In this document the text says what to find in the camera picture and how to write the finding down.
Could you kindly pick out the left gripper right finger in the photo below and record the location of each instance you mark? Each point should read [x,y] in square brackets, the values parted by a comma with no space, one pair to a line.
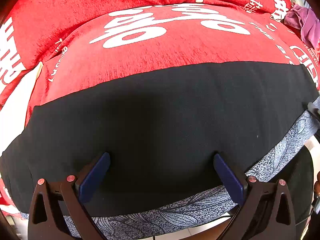
[265,209]

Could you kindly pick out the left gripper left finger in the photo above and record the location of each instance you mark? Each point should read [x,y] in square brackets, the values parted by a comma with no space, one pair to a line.
[46,220]

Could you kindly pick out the black pants with grey waistband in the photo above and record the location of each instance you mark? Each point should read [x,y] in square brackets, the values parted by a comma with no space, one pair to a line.
[161,130]

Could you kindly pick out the purple crumpled cloth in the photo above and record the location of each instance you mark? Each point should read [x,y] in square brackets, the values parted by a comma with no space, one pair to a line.
[305,20]

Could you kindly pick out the white cloth sheet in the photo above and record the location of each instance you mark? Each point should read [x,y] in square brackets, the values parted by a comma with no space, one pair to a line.
[14,112]

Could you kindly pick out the red sofa cover with characters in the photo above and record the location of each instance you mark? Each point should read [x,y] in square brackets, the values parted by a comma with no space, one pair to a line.
[83,43]

